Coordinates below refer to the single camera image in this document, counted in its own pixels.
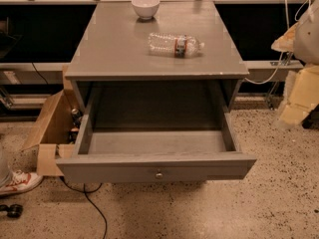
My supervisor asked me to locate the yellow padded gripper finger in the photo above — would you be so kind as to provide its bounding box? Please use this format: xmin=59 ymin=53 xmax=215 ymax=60
xmin=275 ymin=65 xmax=319 ymax=129

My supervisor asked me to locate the clear plastic water bottle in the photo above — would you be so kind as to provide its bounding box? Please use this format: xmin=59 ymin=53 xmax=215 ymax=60
xmin=148 ymin=33 xmax=204 ymax=58

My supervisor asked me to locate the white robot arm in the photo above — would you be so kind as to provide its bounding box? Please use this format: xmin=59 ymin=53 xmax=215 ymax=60
xmin=271 ymin=0 xmax=319 ymax=129

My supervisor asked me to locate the grey open top drawer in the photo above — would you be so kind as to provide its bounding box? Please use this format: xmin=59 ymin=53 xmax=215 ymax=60
xmin=57 ymin=91 xmax=256 ymax=183

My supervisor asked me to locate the grey wooden cabinet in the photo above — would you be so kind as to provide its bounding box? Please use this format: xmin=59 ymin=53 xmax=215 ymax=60
xmin=66 ymin=1 xmax=248 ymax=133

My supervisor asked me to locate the white ceramic bowl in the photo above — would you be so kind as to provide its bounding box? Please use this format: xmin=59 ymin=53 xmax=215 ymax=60
xmin=132 ymin=0 xmax=160 ymax=20

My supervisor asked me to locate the drink can in box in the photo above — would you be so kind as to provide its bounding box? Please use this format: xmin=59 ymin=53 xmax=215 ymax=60
xmin=71 ymin=109 xmax=82 ymax=127

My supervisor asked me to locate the brown cardboard box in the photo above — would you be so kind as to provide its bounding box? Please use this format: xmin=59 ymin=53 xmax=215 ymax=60
xmin=21 ymin=65 xmax=81 ymax=177

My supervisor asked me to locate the white and red sneaker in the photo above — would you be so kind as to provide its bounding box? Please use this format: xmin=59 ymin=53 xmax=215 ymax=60
xmin=0 ymin=170 xmax=43 ymax=196

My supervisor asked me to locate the black caster wheel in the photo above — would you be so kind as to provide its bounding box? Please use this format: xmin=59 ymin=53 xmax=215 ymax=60
xmin=0 ymin=204 xmax=23 ymax=218

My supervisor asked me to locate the white hanging cable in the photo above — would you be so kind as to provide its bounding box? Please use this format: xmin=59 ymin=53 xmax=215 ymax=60
xmin=244 ymin=0 xmax=315 ymax=86

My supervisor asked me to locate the black floor cable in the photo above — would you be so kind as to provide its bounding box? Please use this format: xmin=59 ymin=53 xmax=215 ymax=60
xmin=59 ymin=176 xmax=109 ymax=239

